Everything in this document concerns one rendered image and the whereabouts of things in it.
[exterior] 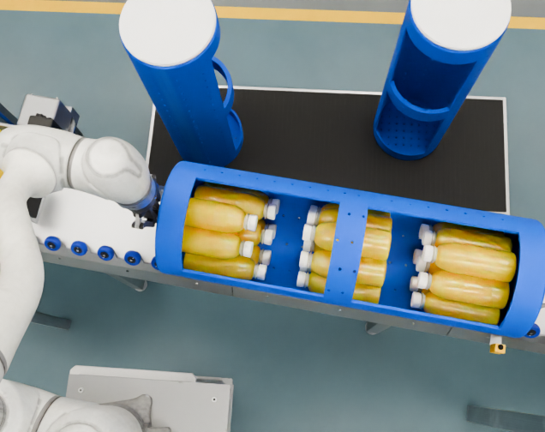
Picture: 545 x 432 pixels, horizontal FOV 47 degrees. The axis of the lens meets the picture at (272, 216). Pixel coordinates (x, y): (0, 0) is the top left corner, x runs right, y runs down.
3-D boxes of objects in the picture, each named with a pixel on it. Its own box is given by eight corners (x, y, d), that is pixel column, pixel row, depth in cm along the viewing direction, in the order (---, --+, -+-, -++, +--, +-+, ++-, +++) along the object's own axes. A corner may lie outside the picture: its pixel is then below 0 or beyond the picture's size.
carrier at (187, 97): (206, 183, 257) (257, 139, 261) (162, 87, 172) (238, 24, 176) (162, 137, 263) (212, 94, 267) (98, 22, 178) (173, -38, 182)
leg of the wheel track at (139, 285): (145, 292, 261) (99, 266, 201) (132, 290, 262) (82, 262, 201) (148, 279, 263) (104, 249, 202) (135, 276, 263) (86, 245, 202)
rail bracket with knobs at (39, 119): (58, 160, 181) (44, 147, 171) (34, 156, 182) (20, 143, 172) (67, 129, 184) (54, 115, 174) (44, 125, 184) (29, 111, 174)
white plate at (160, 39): (161, 83, 171) (162, 86, 172) (236, 21, 175) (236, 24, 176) (98, 20, 177) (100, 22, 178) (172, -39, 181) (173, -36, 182)
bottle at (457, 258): (518, 251, 139) (435, 237, 141) (514, 282, 139) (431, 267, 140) (509, 254, 146) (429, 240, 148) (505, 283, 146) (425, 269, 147)
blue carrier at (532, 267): (503, 346, 157) (547, 327, 130) (168, 284, 164) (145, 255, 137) (510, 240, 166) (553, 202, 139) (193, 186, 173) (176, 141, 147)
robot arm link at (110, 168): (160, 163, 124) (98, 148, 125) (141, 133, 109) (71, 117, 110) (145, 213, 121) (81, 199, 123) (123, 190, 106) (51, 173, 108)
